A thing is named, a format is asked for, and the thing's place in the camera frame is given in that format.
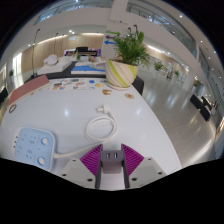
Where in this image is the small mauve-grey charger block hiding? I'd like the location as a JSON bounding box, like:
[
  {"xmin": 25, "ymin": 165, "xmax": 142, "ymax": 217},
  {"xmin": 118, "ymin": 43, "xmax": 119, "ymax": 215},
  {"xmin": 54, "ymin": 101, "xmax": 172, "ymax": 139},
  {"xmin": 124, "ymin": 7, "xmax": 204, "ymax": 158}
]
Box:
[{"xmin": 99, "ymin": 149, "xmax": 125, "ymax": 175}]

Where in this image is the wooden ring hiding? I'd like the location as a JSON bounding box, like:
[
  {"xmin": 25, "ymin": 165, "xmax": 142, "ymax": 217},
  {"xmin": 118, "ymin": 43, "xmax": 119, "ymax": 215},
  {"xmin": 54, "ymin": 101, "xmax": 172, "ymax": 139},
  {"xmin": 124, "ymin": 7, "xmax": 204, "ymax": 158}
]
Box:
[{"xmin": 8, "ymin": 103, "xmax": 18, "ymax": 114}]

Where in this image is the spread of colourful stickers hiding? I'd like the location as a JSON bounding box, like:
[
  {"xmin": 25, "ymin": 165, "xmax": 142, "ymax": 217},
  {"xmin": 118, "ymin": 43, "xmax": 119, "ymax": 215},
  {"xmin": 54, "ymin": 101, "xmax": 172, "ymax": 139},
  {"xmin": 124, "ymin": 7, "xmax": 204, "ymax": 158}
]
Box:
[{"xmin": 48, "ymin": 77, "xmax": 105, "ymax": 92}]

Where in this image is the white power strip cable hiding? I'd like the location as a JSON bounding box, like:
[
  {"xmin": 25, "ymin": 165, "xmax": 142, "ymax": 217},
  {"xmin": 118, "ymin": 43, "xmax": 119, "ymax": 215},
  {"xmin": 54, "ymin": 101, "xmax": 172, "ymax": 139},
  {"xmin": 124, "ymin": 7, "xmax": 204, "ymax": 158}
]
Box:
[{"xmin": 53, "ymin": 103, "xmax": 119, "ymax": 160}]

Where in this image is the flat salmon-red mat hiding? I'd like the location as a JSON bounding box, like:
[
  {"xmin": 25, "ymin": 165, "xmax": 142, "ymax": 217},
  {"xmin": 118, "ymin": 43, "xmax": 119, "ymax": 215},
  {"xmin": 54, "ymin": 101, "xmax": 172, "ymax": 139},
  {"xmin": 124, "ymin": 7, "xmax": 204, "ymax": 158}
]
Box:
[{"xmin": 6, "ymin": 74, "xmax": 51, "ymax": 107}]

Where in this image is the white sign with coloured arrows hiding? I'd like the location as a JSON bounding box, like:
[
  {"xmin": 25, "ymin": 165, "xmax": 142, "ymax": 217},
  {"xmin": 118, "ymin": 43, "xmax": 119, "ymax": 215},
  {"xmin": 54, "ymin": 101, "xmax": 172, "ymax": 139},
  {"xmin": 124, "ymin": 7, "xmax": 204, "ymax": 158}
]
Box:
[{"xmin": 102, "ymin": 29, "xmax": 122, "ymax": 61}]

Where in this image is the blue and white model board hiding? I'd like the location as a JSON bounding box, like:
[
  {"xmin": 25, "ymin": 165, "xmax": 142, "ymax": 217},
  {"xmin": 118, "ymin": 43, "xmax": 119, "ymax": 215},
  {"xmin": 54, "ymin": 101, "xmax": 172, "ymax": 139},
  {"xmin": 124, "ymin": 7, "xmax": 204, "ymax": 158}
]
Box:
[{"xmin": 70, "ymin": 64, "xmax": 108, "ymax": 76}]

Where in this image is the tall black light stand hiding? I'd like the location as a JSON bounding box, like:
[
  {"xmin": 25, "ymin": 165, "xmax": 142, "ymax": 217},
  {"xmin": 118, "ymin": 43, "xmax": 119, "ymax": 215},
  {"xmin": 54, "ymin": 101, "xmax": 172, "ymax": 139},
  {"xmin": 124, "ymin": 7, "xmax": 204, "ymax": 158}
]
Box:
[{"xmin": 31, "ymin": 28, "xmax": 41, "ymax": 80}]

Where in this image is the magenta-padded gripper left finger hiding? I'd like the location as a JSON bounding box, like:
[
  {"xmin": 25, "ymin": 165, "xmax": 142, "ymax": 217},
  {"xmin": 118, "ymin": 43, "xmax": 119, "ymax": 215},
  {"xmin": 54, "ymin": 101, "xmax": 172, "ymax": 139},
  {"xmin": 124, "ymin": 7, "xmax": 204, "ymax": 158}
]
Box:
[{"xmin": 60, "ymin": 143, "xmax": 103, "ymax": 190}]

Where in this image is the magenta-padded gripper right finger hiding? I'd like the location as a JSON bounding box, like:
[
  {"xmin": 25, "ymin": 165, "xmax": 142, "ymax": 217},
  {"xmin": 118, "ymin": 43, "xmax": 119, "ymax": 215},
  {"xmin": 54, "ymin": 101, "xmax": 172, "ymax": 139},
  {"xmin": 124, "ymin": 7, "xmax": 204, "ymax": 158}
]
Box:
[{"xmin": 121, "ymin": 143, "xmax": 167, "ymax": 190}]

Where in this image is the white architectural model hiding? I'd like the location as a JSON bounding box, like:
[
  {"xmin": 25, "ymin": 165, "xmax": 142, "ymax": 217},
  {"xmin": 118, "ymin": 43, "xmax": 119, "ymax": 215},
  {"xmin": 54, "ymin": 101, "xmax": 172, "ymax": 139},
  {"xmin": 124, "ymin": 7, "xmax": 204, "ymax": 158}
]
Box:
[{"xmin": 36, "ymin": 54, "xmax": 73, "ymax": 76}]

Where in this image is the potted plant in striped pot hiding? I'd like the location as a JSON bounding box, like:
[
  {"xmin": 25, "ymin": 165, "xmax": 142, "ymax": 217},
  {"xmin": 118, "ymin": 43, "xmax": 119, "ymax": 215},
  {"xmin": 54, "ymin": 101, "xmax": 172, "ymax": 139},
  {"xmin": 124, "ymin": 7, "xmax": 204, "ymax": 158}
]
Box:
[{"xmin": 104, "ymin": 24, "xmax": 151, "ymax": 91}]

